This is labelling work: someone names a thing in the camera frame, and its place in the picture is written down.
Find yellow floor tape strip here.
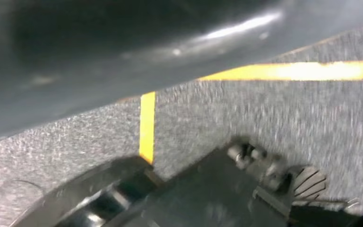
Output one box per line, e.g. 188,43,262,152
197,60,363,82

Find grey robot body shell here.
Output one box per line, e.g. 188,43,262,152
0,0,363,147

